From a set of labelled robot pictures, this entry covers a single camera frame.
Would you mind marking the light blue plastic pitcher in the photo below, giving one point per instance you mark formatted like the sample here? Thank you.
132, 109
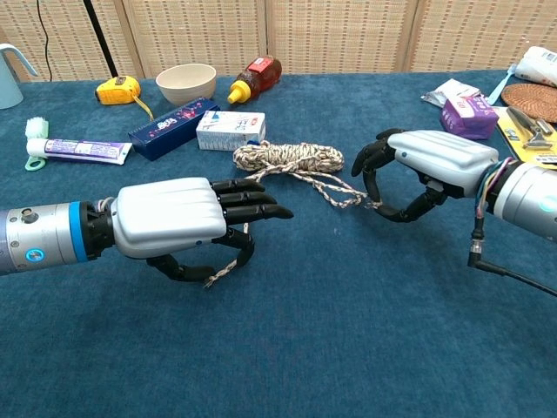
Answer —
8, 82

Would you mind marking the razor in yellow pack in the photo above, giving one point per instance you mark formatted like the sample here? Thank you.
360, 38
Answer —
531, 143

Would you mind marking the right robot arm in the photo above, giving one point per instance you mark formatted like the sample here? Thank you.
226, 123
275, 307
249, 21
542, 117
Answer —
526, 200

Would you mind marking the green white brush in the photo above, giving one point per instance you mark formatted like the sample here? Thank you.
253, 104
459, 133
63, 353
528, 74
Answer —
37, 128

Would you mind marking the purple small box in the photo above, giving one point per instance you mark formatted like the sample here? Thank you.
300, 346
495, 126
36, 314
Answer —
467, 117

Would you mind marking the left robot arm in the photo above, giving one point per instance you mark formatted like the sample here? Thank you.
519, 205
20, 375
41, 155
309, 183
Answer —
43, 237

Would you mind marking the white purple toothpaste tube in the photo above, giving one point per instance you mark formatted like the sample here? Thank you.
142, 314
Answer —
82, 150

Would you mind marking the honey bottle yellow cap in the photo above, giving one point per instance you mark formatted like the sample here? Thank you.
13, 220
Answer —
257, 78

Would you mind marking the beige bowl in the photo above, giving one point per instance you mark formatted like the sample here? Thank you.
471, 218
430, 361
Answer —
186, 85

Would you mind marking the bamboo folding screen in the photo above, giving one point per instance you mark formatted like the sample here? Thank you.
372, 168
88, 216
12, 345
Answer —
326, 35

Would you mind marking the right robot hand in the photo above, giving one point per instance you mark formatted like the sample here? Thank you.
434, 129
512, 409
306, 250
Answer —
444, 159

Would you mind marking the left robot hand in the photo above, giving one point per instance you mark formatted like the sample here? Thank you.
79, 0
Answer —
169, 215

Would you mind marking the light blue toothbrush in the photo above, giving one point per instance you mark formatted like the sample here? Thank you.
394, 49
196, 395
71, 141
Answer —
500, 87

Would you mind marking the yellow tape measure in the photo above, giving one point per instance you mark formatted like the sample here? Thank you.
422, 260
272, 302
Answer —
117, 90

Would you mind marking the round woven coaster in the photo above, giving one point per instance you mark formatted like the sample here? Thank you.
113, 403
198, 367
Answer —
531, 100

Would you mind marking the blue carpet table cover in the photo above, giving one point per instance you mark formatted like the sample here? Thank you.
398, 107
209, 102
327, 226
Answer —
304, 326

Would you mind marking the silver snack packet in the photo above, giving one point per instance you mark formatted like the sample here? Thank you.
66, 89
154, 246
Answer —
450, 91

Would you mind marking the dark blue toothpaste box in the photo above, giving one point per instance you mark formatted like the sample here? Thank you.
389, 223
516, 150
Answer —
174, 128

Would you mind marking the black tripod stand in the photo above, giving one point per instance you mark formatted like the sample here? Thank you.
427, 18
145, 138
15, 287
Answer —
100, 35

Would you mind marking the white blue carton box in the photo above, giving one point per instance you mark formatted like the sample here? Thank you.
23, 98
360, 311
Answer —
230, 130

